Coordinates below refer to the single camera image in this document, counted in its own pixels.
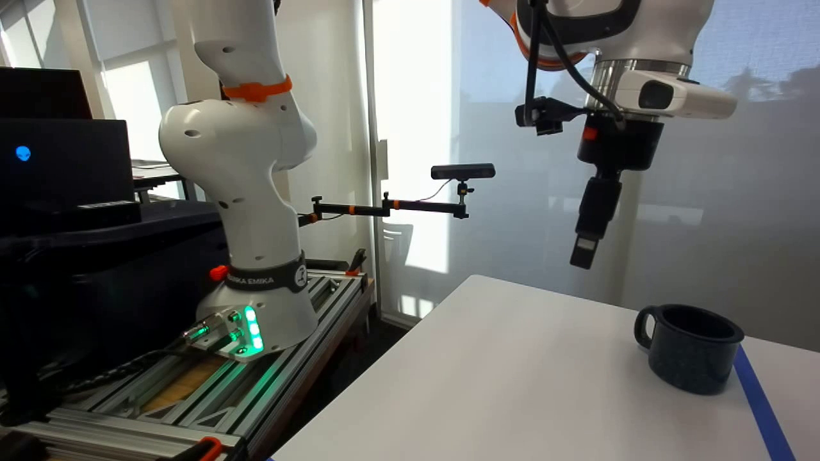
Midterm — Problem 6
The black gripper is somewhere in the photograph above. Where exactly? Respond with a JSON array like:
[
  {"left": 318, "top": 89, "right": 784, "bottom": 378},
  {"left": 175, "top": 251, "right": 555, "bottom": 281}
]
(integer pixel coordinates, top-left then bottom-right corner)
[{"left": 568, "top": 116, "right": 665, "bottom": 271}]

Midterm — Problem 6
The dark blue enamel mug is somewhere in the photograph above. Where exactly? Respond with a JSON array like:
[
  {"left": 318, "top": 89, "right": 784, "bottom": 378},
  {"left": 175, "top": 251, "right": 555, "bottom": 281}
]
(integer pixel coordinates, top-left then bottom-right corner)
[{"left": 633, "top": 303, "right": 745, "bottom": 397}]

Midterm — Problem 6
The blue tape line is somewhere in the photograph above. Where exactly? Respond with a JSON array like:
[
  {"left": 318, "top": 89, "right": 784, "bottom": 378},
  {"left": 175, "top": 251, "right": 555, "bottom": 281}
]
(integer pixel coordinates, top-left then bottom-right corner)
[{"left": 732, "top": 344, "right": 798, "bottom": 461}]

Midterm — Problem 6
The orange clamp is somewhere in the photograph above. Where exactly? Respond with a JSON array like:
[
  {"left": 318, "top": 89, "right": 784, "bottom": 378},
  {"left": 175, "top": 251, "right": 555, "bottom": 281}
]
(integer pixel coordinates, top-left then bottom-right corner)
[{"left": 191, "top": 435, "right": 228, "bottom": 461}]

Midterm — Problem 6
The black monitor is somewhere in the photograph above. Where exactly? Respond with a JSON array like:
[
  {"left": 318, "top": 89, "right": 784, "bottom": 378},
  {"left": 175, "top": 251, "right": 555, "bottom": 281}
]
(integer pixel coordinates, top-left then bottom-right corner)
[{"left": 0, "top": 68, "right": 94, "bottom": 124}]

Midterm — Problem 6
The black bar camera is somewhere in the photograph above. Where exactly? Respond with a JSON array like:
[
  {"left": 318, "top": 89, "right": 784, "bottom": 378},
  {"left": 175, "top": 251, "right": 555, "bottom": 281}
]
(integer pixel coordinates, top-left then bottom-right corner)
[{"left": 427, "top": 162, "right": 499, "bottom": 185}]

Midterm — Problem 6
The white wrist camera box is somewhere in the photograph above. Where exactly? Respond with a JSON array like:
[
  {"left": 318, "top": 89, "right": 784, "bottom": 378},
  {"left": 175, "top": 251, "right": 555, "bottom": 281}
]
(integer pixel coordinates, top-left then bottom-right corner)
[{"left": 613, "top": 68, "right": 740, "bottom": 124}]

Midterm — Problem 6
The black corrugated cable conduit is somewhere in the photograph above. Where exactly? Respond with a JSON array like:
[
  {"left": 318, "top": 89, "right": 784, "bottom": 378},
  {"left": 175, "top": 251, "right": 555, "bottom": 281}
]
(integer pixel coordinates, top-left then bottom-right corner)
[{"left": 513, "top": 0, "right": 628, "bottom": 138}]

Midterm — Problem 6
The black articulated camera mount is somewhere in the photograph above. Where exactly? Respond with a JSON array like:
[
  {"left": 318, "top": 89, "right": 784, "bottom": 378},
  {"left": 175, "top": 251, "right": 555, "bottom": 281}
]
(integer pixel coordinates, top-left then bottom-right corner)
[{"left": 296, "top": 180, "right": 473, "bottom": 230}]

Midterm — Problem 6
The aluminium rail frame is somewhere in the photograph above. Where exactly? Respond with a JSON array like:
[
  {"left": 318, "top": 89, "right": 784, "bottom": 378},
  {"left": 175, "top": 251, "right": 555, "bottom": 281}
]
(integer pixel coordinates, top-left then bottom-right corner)
[{"left": 14, "top": 266, "right": 373, "bottom": 461}]

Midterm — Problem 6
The orange strap on arm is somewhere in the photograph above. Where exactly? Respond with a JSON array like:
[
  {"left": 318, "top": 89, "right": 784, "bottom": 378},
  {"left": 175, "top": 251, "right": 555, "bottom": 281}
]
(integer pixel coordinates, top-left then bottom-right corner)
[{"left": 218, "top": 71, "right": 295, "bottom": 106}]

